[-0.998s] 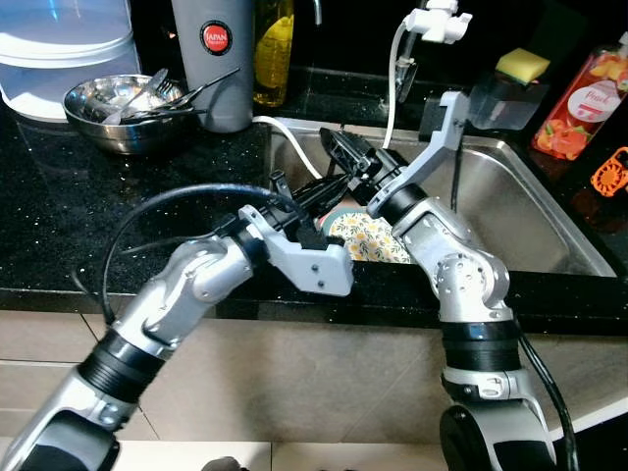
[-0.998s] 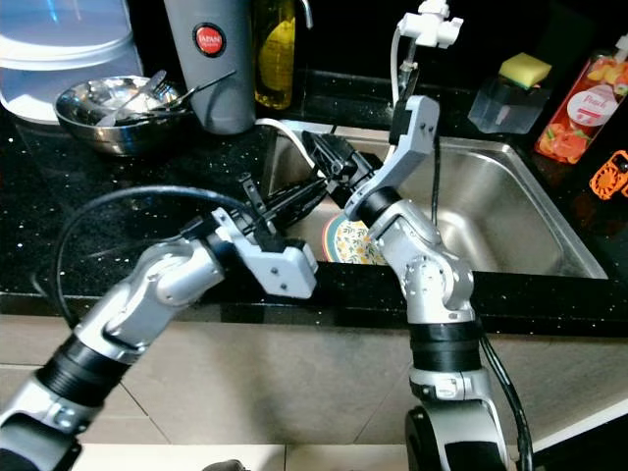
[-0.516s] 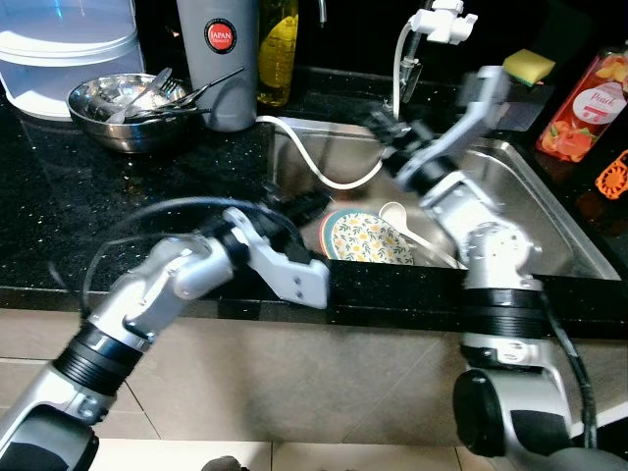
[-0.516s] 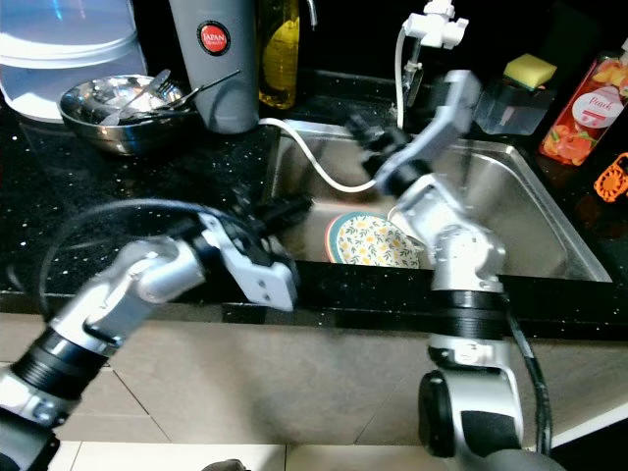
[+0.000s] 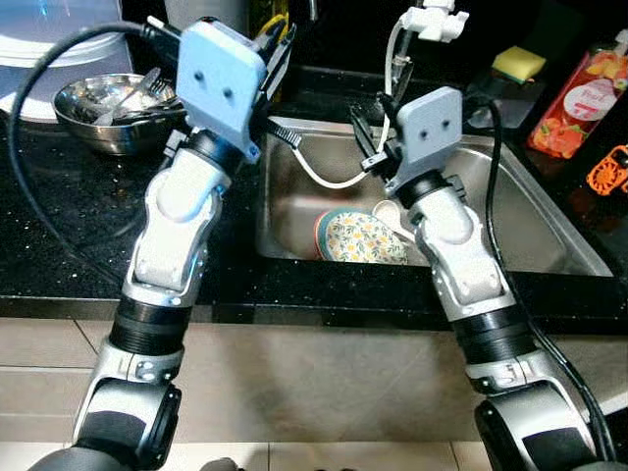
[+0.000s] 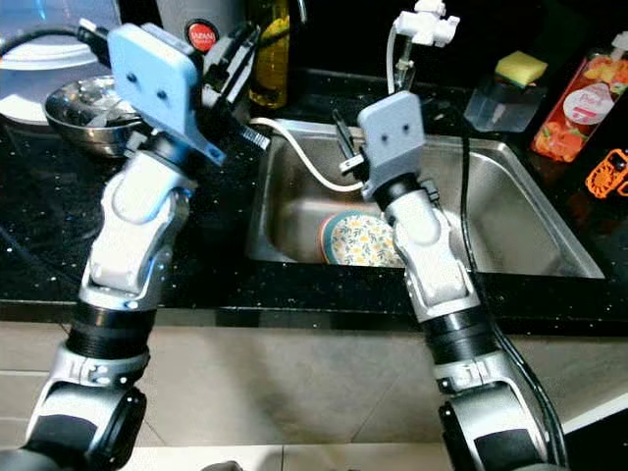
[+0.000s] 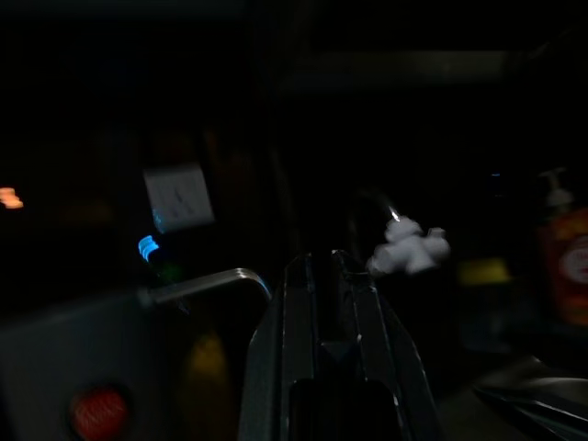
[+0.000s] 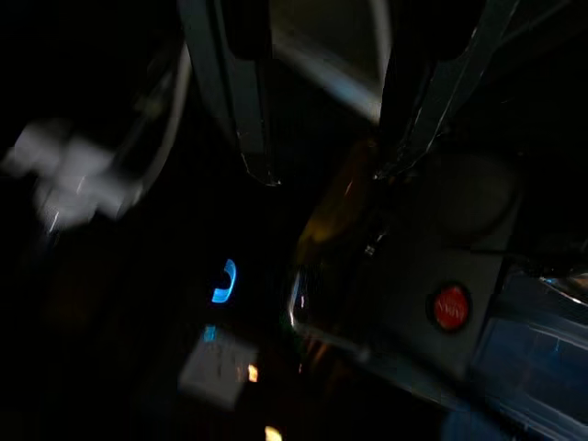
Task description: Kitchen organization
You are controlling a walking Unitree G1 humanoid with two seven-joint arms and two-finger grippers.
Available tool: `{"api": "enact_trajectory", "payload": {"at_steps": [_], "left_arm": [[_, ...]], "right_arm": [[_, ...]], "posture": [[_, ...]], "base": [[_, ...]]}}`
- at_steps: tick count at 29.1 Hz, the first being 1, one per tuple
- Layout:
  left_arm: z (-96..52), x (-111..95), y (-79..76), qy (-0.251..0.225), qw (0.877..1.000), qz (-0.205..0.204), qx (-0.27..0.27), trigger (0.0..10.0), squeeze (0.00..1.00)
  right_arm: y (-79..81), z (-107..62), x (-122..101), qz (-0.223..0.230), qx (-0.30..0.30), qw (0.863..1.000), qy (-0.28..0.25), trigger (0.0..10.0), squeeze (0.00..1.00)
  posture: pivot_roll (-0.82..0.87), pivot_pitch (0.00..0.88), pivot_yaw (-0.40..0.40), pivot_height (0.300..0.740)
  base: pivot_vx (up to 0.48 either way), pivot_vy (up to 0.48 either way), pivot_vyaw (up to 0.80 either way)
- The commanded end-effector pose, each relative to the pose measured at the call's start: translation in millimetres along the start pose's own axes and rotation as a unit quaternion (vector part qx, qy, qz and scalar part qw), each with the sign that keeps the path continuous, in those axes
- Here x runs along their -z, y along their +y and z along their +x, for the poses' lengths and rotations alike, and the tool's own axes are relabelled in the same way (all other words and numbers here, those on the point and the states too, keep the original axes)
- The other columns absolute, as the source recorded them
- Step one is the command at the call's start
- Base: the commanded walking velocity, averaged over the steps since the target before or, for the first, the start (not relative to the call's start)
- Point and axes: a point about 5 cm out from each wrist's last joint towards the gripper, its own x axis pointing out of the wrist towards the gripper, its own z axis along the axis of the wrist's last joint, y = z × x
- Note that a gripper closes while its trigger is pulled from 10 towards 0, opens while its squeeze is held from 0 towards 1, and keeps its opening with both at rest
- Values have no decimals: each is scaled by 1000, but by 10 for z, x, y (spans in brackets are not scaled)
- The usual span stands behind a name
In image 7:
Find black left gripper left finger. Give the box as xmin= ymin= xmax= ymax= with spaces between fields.
xmin=238 ymin=253 xmax=322 ymax=441

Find yellow sponge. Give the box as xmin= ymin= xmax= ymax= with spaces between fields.
xmin=457 ymin=256 xmax=512 ymax=285

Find yellow cooking oil bottle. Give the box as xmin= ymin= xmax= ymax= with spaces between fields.
xmin=176 ymin=330 xmax=235 ymax=441

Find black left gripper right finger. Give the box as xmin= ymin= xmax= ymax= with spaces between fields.
xmin=331 ymin=250 xmax=442 ymax=441

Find white tap diverter valve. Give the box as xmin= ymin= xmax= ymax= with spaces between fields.
xmin=367 ymin=215 xmax=452 ymax=276

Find peach dish soap bottle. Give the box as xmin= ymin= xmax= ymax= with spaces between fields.
xmin=537 ymin=167 xmax=588 ymax=328

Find chrome filter spout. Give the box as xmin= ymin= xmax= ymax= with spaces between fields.
xmin=137 ymin=267 xmax=273 ymax=309

